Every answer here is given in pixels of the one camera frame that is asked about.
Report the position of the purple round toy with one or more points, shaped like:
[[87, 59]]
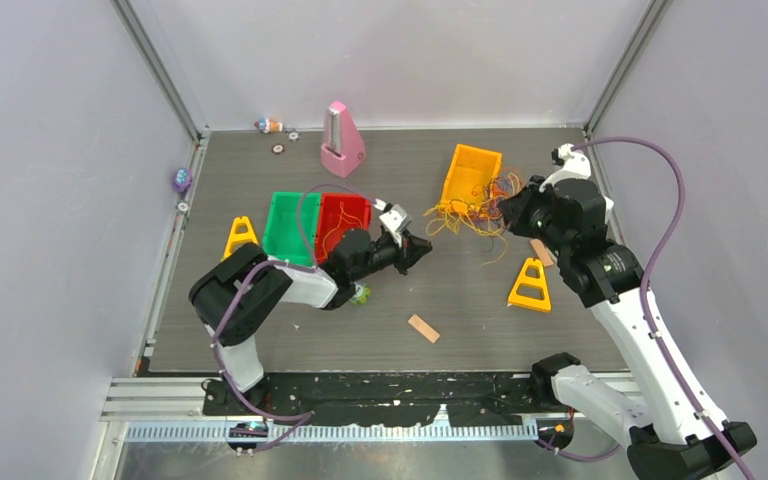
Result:
[[182, 180]]

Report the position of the green owl toy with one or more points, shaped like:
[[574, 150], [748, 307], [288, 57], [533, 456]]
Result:
[[361, 295]]

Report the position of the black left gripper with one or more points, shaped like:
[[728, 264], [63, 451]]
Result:
[[409, 252]]

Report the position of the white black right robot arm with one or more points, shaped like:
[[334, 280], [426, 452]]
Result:
[[677, 431]]

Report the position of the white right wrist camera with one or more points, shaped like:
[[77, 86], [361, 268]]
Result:
[[569, 163]]

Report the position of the red plastic bin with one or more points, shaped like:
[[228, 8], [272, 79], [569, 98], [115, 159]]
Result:
[[339, 213]]

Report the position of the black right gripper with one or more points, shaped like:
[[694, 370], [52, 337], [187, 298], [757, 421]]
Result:
[[515, 209]]

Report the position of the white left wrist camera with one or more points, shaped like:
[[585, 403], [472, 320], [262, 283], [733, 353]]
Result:
[[393, 217]]

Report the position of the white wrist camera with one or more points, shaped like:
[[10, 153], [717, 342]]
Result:
[[393, 217], [569, 163]]

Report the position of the yellow triangle stand left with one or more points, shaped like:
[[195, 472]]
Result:
[[241, 232]]

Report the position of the yellow triangle stand right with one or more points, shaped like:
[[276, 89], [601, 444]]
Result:
[[530, 289]]

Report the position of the wooden block near metronome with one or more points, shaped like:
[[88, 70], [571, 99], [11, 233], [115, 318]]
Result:
[[542, 252]]

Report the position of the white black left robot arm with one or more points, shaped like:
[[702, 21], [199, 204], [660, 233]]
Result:
[[235, 298]]

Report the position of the yellow triangle stand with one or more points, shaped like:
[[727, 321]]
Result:
[[241, 232], [530, 289]]

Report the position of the small clown figurine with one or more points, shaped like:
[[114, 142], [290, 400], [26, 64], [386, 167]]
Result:
[[267, 125]]

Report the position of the pink metronome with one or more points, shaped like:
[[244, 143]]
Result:
[[342, 149]]

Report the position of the wooden block near front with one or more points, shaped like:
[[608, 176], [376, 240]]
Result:
[[424, 329]]

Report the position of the green plastic bin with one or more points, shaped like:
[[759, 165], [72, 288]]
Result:
[[282, 238]]

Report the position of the orange plastic bin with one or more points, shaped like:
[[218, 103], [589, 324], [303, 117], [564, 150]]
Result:
[[471, 170]]

